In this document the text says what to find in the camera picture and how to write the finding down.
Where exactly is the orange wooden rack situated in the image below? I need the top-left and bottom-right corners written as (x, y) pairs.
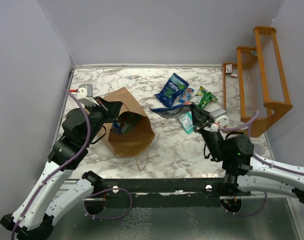
top-left (222, 26), bottom-right (293, 138)

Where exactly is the blue white chips bag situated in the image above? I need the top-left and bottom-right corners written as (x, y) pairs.
top-left (150, 102), bottom-right (192, 119)

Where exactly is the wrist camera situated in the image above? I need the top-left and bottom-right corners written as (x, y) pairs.
top-left (210, 108), bottom-right (230, 132)
top-left (69, 83), bottom-right (97, 106)

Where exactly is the small clear plastic cup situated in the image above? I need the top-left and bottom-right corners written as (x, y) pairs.
top-left (254, 143), bottom-right (265, 156)

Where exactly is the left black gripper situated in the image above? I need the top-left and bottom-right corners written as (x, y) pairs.
top-left (83, 96), bottom-right (123, 146)

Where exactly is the brown paper bag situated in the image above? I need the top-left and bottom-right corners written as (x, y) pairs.
top-left (102, 87), bottom-right (155, 171)

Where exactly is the blue Burts chips bag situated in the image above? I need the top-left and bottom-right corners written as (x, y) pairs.
top-left (155, 73), bottom-right (189, 108)

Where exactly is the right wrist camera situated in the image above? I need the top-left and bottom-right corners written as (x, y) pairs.
top-left (210, 108), bottom-right (230, 132)

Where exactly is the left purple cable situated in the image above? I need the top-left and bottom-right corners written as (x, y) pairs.
top-left (10, 88), bottom-right (92, 240)

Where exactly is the teal Fox's candy bag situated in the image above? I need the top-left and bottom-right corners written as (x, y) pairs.
top-left (178, 112), bottom-right (194, 135)

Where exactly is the green candy bag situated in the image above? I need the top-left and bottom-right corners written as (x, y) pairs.
top-left (190, 86), bottom-right (218, 109)

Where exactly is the blue M&M's packet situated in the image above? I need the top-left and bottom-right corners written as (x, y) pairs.
top-left (111, 122), bottom-right (122, 134)
top-left (178, 87), bottom-right (194, 105)

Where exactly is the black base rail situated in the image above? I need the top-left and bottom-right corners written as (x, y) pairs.
top-left (81, 171), bottom-right (250, 209)

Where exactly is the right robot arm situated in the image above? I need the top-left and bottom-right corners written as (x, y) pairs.
top-left (189, 103), bottom-right (304, 204)

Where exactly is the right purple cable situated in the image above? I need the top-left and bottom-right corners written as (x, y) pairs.
top-left (218, 110), bottom-right (304, 177)

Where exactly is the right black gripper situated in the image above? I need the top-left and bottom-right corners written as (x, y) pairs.
top-left (188, 102), bottom-right (226, 162)

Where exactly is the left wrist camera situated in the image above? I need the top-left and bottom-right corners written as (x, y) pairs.
top-left (69, 83), bottom-right (97, 106)

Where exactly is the purple cable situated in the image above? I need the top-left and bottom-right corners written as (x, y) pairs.
top-left (218, 110), bottom-right (304, 177)
top-left (10, 88), bottom-right (92, 240)

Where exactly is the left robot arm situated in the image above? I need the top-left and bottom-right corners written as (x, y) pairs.
top-left (0, 97), bottom-right (123, 240)

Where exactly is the small red white box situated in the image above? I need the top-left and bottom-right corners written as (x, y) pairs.
top-left (225, 64), bottom-right (233, 74)

